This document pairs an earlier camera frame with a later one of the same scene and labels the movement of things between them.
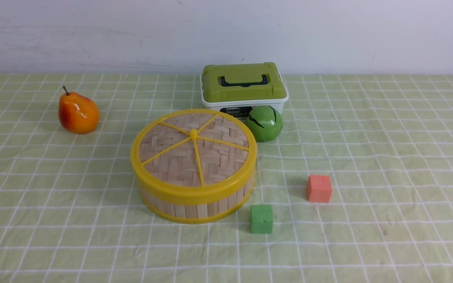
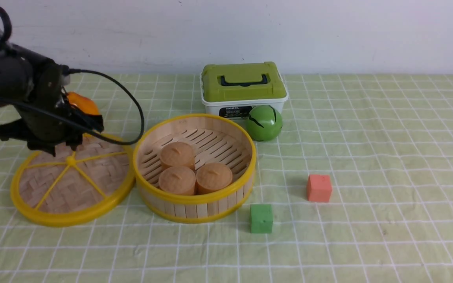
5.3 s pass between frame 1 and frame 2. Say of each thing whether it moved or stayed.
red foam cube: stayed
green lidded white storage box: stayed
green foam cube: stayed
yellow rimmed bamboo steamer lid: moved
